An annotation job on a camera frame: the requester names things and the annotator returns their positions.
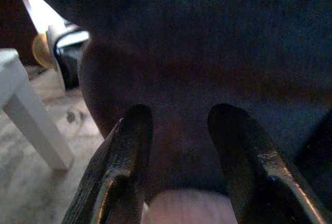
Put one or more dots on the small white table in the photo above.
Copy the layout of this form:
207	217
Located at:
31	110

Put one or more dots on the brown fabric sofa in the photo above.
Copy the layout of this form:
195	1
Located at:
197	53

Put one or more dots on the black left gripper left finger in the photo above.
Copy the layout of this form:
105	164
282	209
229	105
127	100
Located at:
124	161

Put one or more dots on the yellow round object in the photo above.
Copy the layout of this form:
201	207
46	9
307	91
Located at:
40	51

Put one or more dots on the black bag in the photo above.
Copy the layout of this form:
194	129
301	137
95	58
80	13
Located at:
68	68

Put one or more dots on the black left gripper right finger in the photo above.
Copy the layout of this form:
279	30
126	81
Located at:
249	161

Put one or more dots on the small white appliance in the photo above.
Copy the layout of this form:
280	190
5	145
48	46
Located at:
52	40

